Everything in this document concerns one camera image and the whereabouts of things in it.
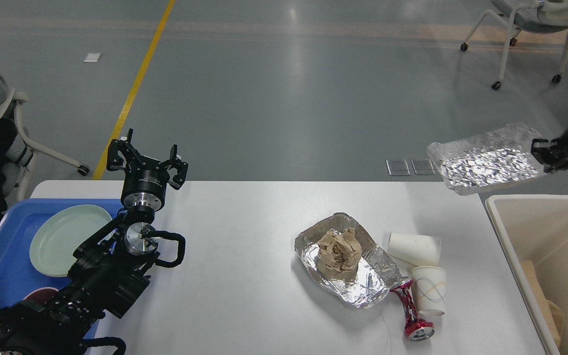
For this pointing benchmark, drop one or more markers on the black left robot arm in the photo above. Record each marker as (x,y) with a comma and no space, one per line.
(109,272)

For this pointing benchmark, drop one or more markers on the brown paper bag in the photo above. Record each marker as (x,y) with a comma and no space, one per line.
(552,314)

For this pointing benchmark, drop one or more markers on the left floor outlet plate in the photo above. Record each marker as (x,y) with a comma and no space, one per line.
(398,167)

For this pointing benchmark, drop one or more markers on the crumpled brown paper ball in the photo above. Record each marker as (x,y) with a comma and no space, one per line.
(339,251)

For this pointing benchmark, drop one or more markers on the floor outlet plate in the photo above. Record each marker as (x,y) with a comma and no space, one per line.
(423,167)
(398,167)

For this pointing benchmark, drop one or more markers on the mint green plate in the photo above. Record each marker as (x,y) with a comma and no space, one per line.
(52,247)

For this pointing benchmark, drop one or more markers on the beige plastic bin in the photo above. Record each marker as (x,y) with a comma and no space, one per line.
(535,228)

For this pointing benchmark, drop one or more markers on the red snack wrapper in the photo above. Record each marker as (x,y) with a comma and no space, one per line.
(415,327)

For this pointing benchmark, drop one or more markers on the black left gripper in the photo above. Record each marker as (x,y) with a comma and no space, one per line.
(146,179)

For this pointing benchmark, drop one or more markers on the right floor outlet plate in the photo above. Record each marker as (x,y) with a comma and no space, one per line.
(423,167)

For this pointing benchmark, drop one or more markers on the white office chair left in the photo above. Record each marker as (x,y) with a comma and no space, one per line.
(18,173)

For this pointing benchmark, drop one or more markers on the plain white paper cup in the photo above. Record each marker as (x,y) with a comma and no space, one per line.
(420,250)

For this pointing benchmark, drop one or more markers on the aluminium foil tray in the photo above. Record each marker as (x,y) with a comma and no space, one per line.
(368,283)

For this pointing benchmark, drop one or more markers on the blue plastic tray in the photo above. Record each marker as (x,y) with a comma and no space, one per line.
(18,277)

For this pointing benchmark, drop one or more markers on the grey office chair right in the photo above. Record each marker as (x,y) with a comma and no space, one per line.
(532,16)

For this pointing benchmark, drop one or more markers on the clear plastic container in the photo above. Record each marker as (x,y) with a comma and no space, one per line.
(489,161)

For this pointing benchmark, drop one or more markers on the pink mug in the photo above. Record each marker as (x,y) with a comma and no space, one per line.
(41,295)

